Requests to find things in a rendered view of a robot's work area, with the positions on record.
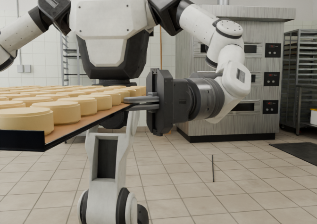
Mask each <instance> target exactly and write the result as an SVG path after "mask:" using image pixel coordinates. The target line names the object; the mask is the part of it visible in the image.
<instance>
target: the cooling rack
mask: <svg viewBox="0 0 317 224"><path fill-rule="evenodd" d="M301 31H317V29H296V30H292V31H289V32H285V33H284V34H290V52H289V71H288V89H287V107H286V121H281V118H280V120H279V123H280V124H282V127H284V125H287V126H290V127H293V128H295V129H296V104H297V87H296V84H298V70H299V53H300V35H317V33H315V34H314V33H300V32H301ZM292 35H298V40H297V57H296V75H295V92H294V109H293V121H287V109H288V91H289V73H290V55H291V37H292ZM303 122H310V121H300V123H303ZM301 127H310V126H307V125H303V124H300V128H301Z"/></svg>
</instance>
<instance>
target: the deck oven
mask: <svg viewBox="0 0 317 224"><path fill-rule="evenodd" d="M196 5H198V6H200V7H201V8H203V9H204V10H206V11H208V12H209V13H211V14H213V15H214V16H216V17H218V18H219V19H220V18H229V19H230V20H232V21H234V22H235V23H237V24H239V25H240V26H241V27H242V28H243V34H242V39H243V42H244V53H245V61H244V66H245V67H246V68H247V69H248V70H249V72H250V73H251V88H250V92H249V94H248V95H247V96H246V97H245V98H244V99H242V100H241V101H240V102H239V103H238V104H237V105H236V106H235V107H234V108H233V109H232V110H231V111H230V112H229V113H228V114H227V115H226V116H224V117H223V118H222V119H221V120H220V121H219V122H218V123H216V124H213V123H210V122H208V121H206V120H205V119H202V120H195V121H187V122H185V123H180V124H175V125H176V126H177V131H178V132H179V133H180V134H181V135H182V136H183V137H184V138H185V139H186V140H187V141H188V142H189V143H201V142H224V141H258V140H275V133H278V132H279V120H280V100H281V81H282V62H283V43H284V23H285V22H288V21H291V20H295V18H296V8H277V7H254V6H231V5H209V4H196ZM205 57H206V49H205V44H204V43H202V42H201V41H199V40H198V39H196V38H195V37H194V36H192V35H191V34H189V33H188V32H187V31H185V30H182V31H181V32H180V33H178V34H177V35H176V36H175V79H184V78H189V77H190V75H191V74H192V73H216V69H214V68H212V67H210V66H209V65H208V64H207V63H206V61H205Z"/></svg>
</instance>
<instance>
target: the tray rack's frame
mask: <svg viewBox="0 0 317 224"><path fill-rule="evenodd" d="M62 42H63V40H62V33H61V32H60V54H61V78H62V86H64V69H63V67H64V65H63V44H62ZM76 48H77V78H78V85H80V71H79V47H78V42H77V40H76ZM93 84H95V79H94V80H93ZM86 133H87V130H86V131H84V132H82V133H81V134H79V135H77V136H86Z"/></svg>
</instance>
